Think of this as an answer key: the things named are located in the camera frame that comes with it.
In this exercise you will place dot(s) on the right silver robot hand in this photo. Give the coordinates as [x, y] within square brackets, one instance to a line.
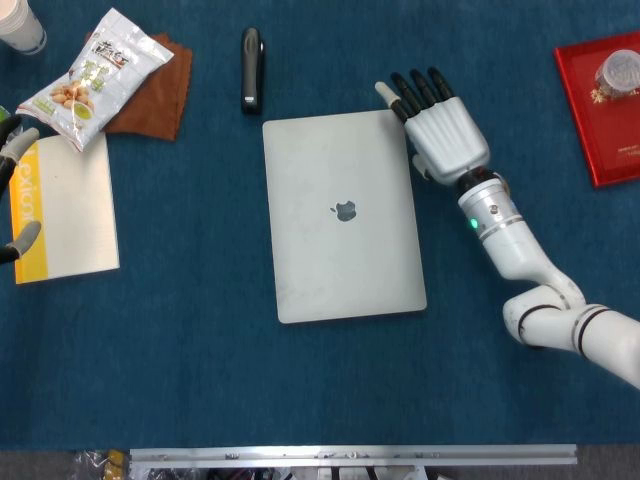
[445, 140]

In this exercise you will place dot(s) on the clear bag with yellow contents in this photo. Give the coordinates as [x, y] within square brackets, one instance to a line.
[107, 462]

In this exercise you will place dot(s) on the stack of paper cups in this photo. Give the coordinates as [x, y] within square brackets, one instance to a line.
[22, 30]

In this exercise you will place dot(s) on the green clear plastic packet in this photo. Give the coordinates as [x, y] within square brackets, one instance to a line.
[3, 113]

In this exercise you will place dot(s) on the black stapler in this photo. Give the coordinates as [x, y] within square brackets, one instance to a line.
[252, 75]

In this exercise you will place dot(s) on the silver laptop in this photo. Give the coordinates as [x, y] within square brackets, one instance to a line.
[345, 260]

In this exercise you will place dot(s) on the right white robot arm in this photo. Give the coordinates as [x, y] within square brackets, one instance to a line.
[520, 250]

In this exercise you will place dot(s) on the white yellow Lexicon notebook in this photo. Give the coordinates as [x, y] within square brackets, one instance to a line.
[75, 210]

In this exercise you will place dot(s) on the aluminium profile rail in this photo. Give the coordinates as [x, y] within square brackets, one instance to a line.
[350, 455]

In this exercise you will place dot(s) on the white nut snack bag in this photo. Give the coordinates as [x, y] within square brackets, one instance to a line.
[100, 80]

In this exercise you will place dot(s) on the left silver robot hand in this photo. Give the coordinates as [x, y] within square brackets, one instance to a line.
[27, 140]

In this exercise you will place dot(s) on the blue table cloth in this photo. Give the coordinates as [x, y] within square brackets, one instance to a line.
[200, 375]

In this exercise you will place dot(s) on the red hardcover certificate folder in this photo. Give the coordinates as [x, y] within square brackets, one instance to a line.
[615, 140]

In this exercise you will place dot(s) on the brown folded cloth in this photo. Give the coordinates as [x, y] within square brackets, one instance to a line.
[155, 105]

